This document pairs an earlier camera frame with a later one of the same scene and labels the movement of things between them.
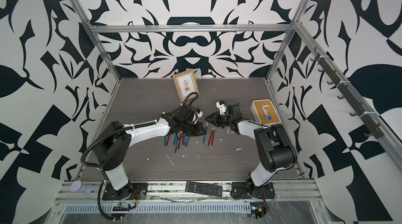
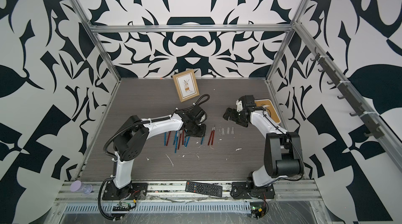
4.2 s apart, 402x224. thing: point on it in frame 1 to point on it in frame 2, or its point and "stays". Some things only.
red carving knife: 210,137 stays
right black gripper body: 222,120 to 237,116
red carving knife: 213,135 stays
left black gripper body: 191,129 stays
